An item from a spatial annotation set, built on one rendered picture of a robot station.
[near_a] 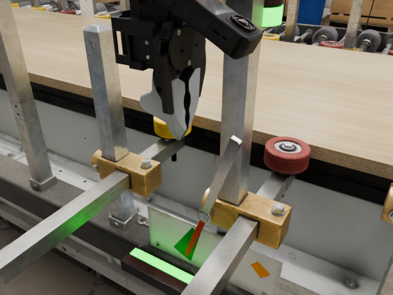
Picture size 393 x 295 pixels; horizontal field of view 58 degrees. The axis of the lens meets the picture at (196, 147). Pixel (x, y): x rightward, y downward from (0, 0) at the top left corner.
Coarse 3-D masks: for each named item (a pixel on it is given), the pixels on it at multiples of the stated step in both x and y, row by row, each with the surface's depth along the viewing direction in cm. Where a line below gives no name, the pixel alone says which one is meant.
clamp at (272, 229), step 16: (208, 192) 57; (224, 208) 55; (240, 208) 54; (256, 208) 54; (288, 208) 54; (224, 224) 56; (272, 224) 51; (288, 224) 55; (256, 240) 54; (272, 240) 53
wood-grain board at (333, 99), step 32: (32, 32) 147; (64, 32) 147; (32, 64) 108; (64, 64) 108; (288, 64) 108; (320, 64) 108; (352, 64) 108; (384, 64) 108; (128, 96) 85; (256, 96) 85; (288, 96) 85; (320, 96) 85; (352, 96) 85; (384, 96) 85; (256, 128) 70; (288, 128) 70; (320, 128) 70; (352, 128) 70; (384, 128) 70; (352, 160) 62; (384, 160) 60
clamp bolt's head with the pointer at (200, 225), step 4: (212, 208) 56; (200, 212) 56; (204, 212) 55; (200, 216) 56; (204, 216) 55; (200, 220) 58; (204, 220) 56; (200, 224) 59; (204, 224) 58; (196, 228) 60; (200, 228) 59; (196, 232) 60; (200, 232) 60; (192, 236) 61; (196, 236) 61; (192, 240) 62; (188, 244) 63; (192, 244) 62; (188, 248) 63; (192, 248) 63; (188, 252) 64
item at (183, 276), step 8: (136, 256) 67; (144, 256) 67; (152, 256) 67; (152, 264) 66; (160, 264) 66; (168, 264) 66; (168, 272) 64; (176, 272) 64; (184, 272) 64; (184, 280) 62
